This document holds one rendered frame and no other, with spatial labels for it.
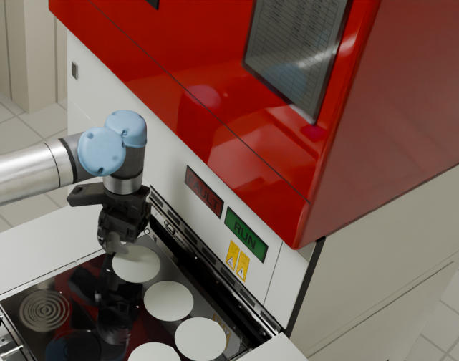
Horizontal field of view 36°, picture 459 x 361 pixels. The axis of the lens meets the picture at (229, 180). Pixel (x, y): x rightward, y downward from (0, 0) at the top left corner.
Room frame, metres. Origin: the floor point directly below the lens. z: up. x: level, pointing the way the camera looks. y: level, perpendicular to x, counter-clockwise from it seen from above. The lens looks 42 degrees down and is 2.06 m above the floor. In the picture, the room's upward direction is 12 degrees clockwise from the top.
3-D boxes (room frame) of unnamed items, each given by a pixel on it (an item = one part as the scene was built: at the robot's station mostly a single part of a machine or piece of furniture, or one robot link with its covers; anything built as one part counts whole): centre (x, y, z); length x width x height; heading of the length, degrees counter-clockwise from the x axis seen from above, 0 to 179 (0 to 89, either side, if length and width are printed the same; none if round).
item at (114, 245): (0.95, 0.20, 0.95); 0.06 x 0.03 x 0.09; 76
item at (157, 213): (0.97, 0.01, 0.89); 0.44 x 0.02 x 0.10; 47
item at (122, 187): (0.97, 0.20, 1.13); 0.08 x 0.08 x 0.05
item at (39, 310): (0.80, 0.14, 0.90); 0.34 x 0.34 x 0.01; 47
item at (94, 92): (1.10, 0.13, 1.02); 0.81 x 0.03 x 0.40; 47
